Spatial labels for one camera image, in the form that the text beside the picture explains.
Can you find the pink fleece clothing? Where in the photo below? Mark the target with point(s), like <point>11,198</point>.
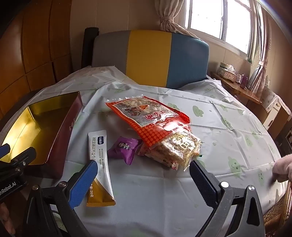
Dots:
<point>282,168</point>

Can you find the wicker chair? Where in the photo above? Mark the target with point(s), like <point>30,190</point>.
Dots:
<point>276,214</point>

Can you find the maroon gift box gold interior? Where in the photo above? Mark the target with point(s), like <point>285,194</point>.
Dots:
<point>66,127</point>

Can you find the large red snack bag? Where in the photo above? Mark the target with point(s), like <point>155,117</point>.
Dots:
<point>155,127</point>

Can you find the purple candy packet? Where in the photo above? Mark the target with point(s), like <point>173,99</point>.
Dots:
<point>124,147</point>

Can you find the white-framed window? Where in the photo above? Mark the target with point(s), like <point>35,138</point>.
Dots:
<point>209,18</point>

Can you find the red-trimmed clear snack packet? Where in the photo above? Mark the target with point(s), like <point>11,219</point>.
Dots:
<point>157,157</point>

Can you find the hanging floral curtain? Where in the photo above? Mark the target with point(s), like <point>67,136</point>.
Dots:
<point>260,75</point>

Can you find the white orange stick sachet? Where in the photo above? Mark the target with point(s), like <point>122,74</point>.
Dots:
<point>100,148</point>

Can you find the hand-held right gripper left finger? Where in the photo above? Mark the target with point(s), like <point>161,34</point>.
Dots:
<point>83,184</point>

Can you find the white cabinet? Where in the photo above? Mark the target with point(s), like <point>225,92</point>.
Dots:
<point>273,114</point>

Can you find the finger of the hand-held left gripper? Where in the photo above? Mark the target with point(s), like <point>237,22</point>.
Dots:
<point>4,150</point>
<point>24,156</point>

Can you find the wooden side table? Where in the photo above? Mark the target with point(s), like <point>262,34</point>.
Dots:
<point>239,90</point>

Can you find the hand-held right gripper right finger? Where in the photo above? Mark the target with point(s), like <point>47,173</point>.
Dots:
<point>203,184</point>

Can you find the green-trimmed soda cracker packet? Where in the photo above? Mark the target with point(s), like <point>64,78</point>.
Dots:
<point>182,148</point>

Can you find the grey yellow blue chair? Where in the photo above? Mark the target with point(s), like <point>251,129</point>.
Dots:
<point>148,57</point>

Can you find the patterned tissue box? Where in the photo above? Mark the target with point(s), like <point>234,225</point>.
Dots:
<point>230,74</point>

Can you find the tied floral curtain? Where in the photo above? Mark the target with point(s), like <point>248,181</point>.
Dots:
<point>168,20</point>

